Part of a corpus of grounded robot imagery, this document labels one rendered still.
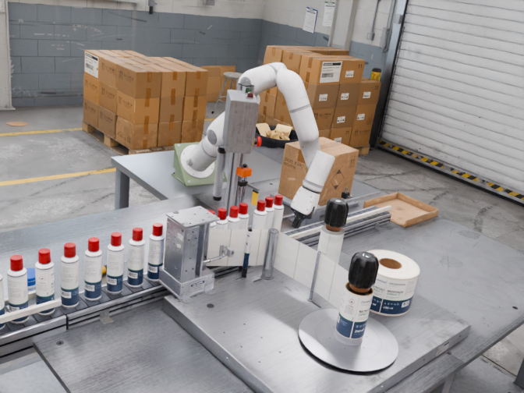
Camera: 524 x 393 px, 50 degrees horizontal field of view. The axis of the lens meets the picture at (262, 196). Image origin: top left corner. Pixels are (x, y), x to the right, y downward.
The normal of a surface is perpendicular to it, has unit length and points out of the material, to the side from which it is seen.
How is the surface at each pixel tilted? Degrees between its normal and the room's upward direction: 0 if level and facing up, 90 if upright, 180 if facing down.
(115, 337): 0
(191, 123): 86
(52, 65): 90
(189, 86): 90
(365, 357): 0
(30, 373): 0
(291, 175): 90
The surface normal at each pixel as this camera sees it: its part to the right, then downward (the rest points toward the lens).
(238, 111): 0.12, 0.39
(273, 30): -0.77, 0.14
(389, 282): -0.25, 0.33
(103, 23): 0.63, 0.37
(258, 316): 0.13, -0.92
